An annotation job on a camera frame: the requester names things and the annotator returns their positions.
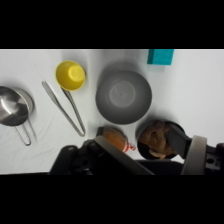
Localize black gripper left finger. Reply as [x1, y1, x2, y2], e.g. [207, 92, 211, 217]
[49, 134, 155, 176]

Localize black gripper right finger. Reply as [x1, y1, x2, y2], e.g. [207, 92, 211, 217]
[167, 124, 224, 176]

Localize blue cube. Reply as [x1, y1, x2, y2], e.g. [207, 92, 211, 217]
[147, 49, 175, 67]

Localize grey bowl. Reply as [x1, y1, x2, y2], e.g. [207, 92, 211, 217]
[95, 69, 153, 126]

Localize orange plush toy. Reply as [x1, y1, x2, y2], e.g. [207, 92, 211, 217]
[96, 125, 137, 155]

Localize brown stuffed toy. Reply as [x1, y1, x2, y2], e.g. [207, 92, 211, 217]
[135, 119, 186, 161]

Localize brown plush toy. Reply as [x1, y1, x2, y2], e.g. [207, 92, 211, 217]
[137, 120, 178, 158]

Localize metal tongs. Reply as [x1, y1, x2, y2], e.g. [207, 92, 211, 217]
[41, 80, 87, 138]

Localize yellow plastic cup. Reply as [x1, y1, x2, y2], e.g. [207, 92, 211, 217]
[54, 60, 87, 92]

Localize metal measuring cup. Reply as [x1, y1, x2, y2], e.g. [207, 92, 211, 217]
[0, 85, 36, 147]

